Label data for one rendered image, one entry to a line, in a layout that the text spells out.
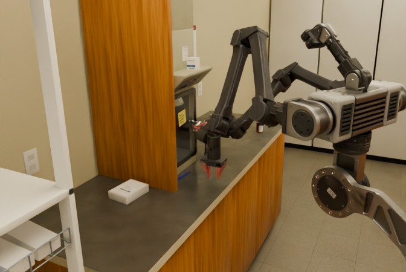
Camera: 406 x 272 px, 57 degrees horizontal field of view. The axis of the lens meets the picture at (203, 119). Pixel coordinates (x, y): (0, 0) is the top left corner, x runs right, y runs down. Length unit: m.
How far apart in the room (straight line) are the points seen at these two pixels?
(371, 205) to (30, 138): 1.42
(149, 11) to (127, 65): 0.29
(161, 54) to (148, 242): 0.80
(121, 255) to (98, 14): 1.09
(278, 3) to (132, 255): 3.82
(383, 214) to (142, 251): 0.87
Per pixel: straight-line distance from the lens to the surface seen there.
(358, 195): 1.46
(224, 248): 2.18
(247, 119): 1.91
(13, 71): 1.75
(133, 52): 1.79
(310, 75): 1.93
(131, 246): 1.54
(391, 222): 1.43
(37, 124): 1.85
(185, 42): 1.99
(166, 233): 1.59
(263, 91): 1.42
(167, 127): 1.77
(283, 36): 4.78
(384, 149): 4.89
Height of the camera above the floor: 1.82
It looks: 17 degrees down
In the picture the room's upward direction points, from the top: 1 degrees counter-clockwise
